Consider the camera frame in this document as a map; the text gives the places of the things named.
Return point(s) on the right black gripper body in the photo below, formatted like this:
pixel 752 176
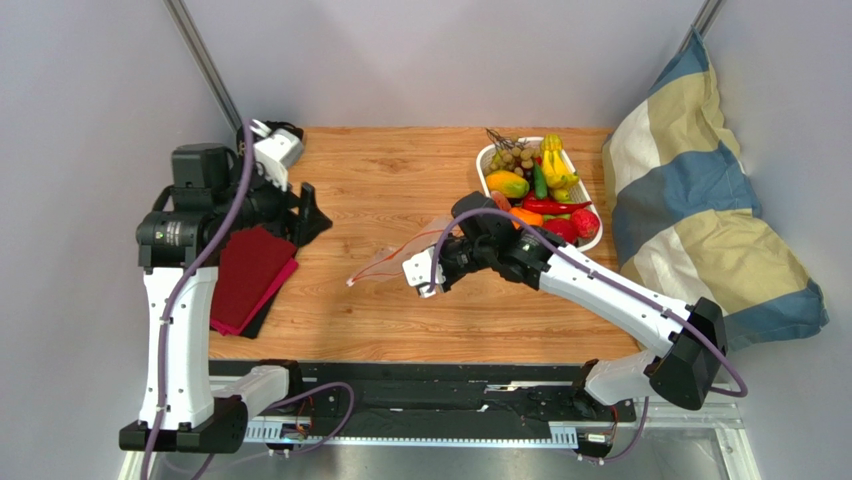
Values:
pixel 441 258

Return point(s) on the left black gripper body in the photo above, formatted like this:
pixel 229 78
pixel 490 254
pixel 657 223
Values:
pixel 268 208

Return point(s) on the clear orange zip top bag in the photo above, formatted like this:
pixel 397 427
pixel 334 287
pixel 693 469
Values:
pixel 386 264

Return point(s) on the red pomegranate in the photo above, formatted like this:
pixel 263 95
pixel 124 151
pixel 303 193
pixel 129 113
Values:
pixel 563 228

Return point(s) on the yellow banana bunch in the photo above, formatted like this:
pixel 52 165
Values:
pixel 558 176

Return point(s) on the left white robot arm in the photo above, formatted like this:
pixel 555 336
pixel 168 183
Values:
pixel 214 193

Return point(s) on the dark red folded cloth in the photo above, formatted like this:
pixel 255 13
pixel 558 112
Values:
pixel 248 265

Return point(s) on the watermelon slice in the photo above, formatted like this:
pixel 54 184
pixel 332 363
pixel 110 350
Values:
pixel 501 201

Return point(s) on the orange persimmon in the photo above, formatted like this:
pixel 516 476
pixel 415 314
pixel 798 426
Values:
pixel 528 217

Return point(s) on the black baseball cap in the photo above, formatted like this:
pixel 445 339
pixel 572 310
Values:
pixel 293 130

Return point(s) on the long red chili pepper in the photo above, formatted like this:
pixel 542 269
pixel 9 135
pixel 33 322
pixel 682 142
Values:
pixel 551 207

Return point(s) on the green cucumber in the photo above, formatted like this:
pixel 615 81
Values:
pixel 539 182

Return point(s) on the brown longan bunch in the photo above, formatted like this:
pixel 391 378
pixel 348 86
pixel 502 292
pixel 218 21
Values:
pixel 510 153

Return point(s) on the black folded cloth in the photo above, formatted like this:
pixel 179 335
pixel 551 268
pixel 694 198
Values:
pixel 253 328

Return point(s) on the pink folded cloth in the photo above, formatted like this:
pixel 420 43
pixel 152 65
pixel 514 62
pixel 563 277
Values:
pixel 274 288

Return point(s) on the wrinkled red fruit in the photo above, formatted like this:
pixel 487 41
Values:
pixel 586 223

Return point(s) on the white perforated plastic basket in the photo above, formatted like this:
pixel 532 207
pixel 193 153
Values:
pixel 578 193

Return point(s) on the blue yellow checked pillow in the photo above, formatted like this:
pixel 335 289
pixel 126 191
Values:
pixel 685 219

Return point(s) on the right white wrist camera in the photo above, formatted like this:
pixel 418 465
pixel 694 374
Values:
pixel 423 274

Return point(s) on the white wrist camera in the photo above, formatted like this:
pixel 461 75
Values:
pixel 275 171
pixel 423 274

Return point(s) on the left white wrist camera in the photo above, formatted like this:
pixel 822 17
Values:
pixel 275 171

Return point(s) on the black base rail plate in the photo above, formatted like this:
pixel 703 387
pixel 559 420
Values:
pixel 434 401

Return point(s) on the silver aluminium frame rail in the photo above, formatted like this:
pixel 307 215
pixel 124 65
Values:
pixel 194 41

